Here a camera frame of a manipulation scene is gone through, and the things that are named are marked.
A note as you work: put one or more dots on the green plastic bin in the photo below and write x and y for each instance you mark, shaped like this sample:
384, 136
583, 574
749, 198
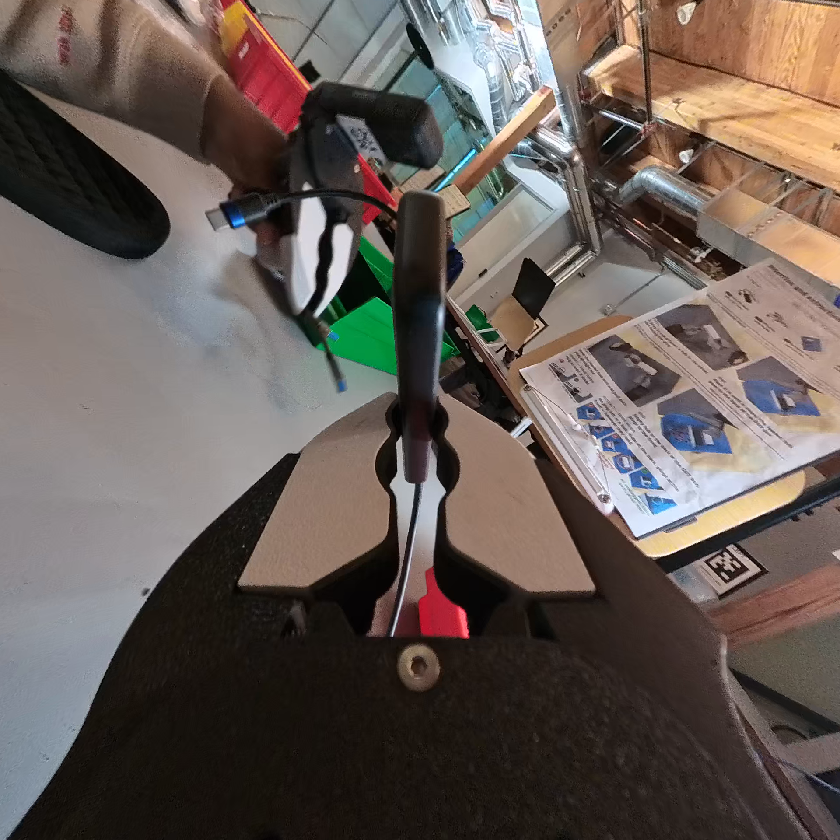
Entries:
367, 334

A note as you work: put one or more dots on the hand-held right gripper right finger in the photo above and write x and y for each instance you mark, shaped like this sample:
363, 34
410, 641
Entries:
512, 525

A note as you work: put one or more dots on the person's left hand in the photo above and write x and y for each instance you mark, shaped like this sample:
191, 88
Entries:
249, 144

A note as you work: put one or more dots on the silver ventilation duct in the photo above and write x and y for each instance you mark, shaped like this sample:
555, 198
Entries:
571, 184

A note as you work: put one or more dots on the wooden post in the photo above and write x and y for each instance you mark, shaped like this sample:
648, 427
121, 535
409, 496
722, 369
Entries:
505, 141

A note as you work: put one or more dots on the person's left forearm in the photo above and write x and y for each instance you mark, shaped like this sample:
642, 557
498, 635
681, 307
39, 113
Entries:
118, 59

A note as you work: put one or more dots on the small green bin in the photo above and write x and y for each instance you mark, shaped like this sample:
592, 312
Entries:
478, 317

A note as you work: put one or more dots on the black floor lamp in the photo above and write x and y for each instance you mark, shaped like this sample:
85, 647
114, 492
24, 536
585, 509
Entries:
420, 43

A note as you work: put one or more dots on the black wrist rest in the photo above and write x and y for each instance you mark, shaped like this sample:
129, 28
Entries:
65, 177

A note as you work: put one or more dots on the long red plastic tub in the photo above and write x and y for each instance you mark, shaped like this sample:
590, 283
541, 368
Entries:
269, 72

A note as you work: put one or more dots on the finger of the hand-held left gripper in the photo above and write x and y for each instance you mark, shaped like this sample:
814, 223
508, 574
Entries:
305, 256
341, 256

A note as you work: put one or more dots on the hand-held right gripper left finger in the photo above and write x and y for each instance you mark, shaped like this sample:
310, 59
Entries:
328, 518

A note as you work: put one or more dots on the small red plastic bin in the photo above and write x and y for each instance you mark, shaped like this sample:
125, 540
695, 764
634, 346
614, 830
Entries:
443, 613

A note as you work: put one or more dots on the printed instruction sheet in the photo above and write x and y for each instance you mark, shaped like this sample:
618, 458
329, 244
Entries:
709, 407

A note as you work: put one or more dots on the small marker sign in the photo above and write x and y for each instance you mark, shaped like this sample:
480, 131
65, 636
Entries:
732, 569

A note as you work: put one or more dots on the notice board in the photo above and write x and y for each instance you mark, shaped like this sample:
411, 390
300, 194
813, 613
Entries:
454, 199

